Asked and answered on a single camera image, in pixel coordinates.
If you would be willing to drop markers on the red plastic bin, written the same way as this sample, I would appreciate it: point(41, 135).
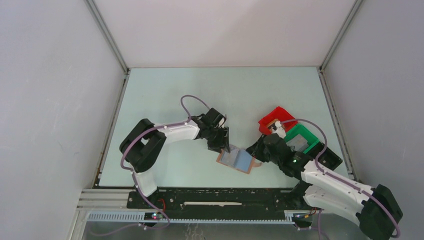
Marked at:
point(278, 114)

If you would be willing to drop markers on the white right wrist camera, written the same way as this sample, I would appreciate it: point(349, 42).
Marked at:
point(278, 128)

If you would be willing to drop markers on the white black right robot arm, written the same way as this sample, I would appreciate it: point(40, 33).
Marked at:
point(373, 209)

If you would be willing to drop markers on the tan leather card holder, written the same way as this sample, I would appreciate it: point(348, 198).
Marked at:
point(244, 162)

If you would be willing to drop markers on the green plastic bin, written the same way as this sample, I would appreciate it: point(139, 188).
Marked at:
point(302, 130)

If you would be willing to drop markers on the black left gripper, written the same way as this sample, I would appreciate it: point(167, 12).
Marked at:
point(223, 142)

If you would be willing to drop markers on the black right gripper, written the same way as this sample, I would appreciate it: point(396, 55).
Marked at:
point(255, 149)

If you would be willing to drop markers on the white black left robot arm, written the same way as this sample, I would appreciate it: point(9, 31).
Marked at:
point(142, 146)

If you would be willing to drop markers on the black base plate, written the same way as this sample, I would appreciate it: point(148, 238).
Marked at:
point(223, 204)

